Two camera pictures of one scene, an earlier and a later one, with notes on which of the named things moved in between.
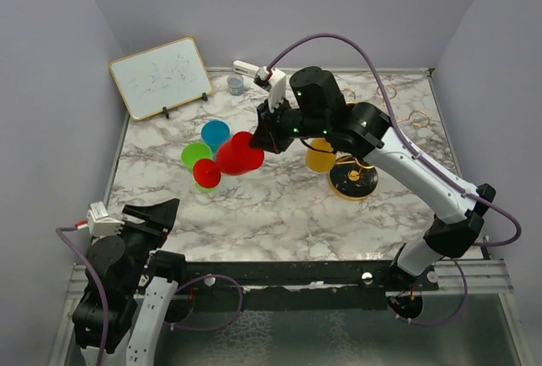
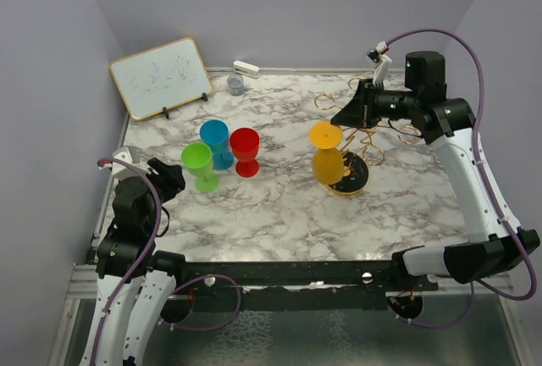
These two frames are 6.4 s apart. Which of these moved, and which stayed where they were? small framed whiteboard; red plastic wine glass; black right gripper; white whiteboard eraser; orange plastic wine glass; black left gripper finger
Moved: black left gripper finger; black right gripper; orange plastic wine glass; red plastic wine glass
Stayed: small framed whiteboard; white whiteboard eraser
